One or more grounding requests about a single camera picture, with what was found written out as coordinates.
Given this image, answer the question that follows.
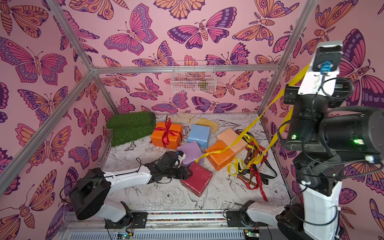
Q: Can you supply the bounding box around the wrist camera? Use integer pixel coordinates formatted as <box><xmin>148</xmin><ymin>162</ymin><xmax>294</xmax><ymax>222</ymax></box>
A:
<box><xmin>176</xmin><ymin>151</ymin><xmax>186</xmax><ymax>166</ymax></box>
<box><xmin>298</xmin><ymin>41</ymin><xmax>343</xmax><ymax>96</ymax></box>

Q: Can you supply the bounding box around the large orange gift box back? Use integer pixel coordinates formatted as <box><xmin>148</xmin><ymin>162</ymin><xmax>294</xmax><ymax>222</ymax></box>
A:
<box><xmin>150</xmin><ymin>121</ymin><xmax>184</xmax><ymax>150</ymax></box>

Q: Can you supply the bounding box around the orange gift box front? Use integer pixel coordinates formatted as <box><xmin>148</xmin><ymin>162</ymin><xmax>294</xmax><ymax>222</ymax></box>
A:
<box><xmin>205</xmin><ymin>140</ymin><xmax>235</xmax><ymax>171</ymax></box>

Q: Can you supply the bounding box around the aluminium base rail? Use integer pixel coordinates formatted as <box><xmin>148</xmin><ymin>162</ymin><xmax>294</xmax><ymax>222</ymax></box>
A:
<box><xmin>56</xmin><ymin>210</ymin><xmax>288</xmax><ymax>240</ymax></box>

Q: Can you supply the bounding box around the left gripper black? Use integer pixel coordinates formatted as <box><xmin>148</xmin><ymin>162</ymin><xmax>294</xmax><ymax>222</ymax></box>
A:
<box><xmin>163</xmin><ymin>166</ymin><xmax>195</xmax><ymax>180</ymax></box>

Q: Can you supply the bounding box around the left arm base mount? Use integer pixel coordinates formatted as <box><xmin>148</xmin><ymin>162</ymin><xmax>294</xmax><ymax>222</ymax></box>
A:
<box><xmin>105</xmin><ymin>201</ymin><xmax>148</xmax><ymax>230</ymax></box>

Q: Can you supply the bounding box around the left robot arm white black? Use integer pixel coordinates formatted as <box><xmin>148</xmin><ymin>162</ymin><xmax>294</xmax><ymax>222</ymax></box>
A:
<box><xmin>69</xmin><ymin>151</ymin><xmax>193</xmax><ymax>225</ymax></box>

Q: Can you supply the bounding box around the brown ribbon bow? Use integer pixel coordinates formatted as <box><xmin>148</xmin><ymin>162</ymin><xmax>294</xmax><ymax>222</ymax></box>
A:
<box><xmin>237</xmin><ymin>148</ymin><xmax>259</xmax><ymax>190</ymax></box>

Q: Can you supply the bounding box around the green artificial grass mat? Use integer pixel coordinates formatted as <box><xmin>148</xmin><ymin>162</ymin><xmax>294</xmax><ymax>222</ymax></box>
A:
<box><xmin>107</xmin><ymin>111</ymin><xmax>157</xmax><ymax>147</ymax></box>

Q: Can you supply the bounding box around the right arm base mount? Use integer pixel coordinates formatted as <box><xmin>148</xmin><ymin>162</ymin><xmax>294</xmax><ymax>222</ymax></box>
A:
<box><xmin>223</xmin><ymin>200</ymin><xmax>258</xmax><ymax>227</ymax></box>

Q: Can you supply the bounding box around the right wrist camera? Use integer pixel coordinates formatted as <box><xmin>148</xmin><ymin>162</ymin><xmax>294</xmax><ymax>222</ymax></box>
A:
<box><xmin>298</xmin><ymin>41</ymin><xmax>343</xmax><ymax>96</ymax></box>

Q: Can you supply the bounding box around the yellow ribbon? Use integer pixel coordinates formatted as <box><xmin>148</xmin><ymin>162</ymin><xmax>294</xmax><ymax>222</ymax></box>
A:
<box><xmin>227</xmin><ymin>132</ymin><xmax>268</xmax><ymax>176</ymax></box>
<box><xmin>194</xmin><ymin>62</ymin><xmax>311</xmax><ymax>176</ymax></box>

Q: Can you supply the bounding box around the white work glove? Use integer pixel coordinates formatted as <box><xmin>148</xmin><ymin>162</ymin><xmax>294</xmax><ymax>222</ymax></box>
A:
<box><xmin>167</xmin><ymin>113</ymin><xmax>195</xmax><ymax>124</ymax></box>

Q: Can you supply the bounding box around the black printed ribbon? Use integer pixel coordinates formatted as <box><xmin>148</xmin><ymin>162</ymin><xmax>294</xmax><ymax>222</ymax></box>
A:
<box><xmin>259</xmin><ymin>159</ymin><xmax>278</xmax><ymax>185</ymax></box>

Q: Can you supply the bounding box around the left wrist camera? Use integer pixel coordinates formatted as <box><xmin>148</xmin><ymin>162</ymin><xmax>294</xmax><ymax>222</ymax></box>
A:
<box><xmin>176</xmin><ymin>151</ymin><xmax>186</xmax><ymax>166</ymax></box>

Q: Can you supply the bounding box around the light blue gift box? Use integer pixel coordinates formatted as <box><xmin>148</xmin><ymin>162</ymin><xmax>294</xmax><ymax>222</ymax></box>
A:
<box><xmin>187</xmin><ymin>125</ymin><xmax>211</xmax><ymax>148</ymax></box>

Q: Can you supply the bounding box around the white wire basket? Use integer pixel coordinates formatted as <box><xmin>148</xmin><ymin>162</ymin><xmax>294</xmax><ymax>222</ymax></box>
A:
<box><xmin>170</xmin><ymin>60</ymin><xmax>217</xmax><ymax>94</ymax></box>

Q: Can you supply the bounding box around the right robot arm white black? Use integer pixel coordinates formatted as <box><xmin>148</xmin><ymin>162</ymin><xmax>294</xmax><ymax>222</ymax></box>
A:
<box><xmin>242</xmin><ymin>84</ymin><xmax>384</xmax><ymax>240</ymax></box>

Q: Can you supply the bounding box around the dark red gift box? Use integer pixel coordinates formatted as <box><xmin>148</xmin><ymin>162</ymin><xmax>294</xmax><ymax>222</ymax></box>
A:
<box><xmin>180</xmin><ymin>162</ymin><xmax>213</xmax><ymax>197</ymax></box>

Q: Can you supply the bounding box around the peach gift box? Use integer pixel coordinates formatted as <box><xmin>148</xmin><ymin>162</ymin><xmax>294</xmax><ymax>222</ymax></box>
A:
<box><xmin>217</xmin><ymin>129</ymin><xmax>247</xmax><ymax>155</ymax></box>

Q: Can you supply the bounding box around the purple gift box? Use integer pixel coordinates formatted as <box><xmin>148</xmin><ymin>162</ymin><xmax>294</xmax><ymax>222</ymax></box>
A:
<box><xmin>177</xmin><ymin>141</ymin><xmax>202</xmax><ymax>167</ymax></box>

